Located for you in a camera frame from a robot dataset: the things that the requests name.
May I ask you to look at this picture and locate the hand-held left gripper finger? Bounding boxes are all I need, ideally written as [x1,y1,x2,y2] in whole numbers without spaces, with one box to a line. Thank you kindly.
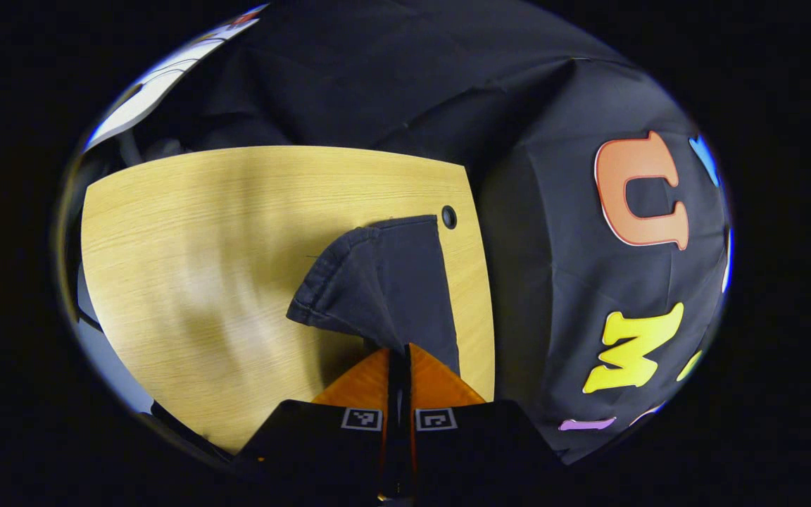
[398,343,567,502]
[233,346,399,501]

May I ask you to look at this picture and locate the black jeans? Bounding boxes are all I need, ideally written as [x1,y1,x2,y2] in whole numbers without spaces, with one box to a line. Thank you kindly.
[286,215,463,377]

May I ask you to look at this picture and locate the black backdrop cloth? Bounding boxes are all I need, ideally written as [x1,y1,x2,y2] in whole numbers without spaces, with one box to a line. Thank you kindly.
[131,0,734,465]

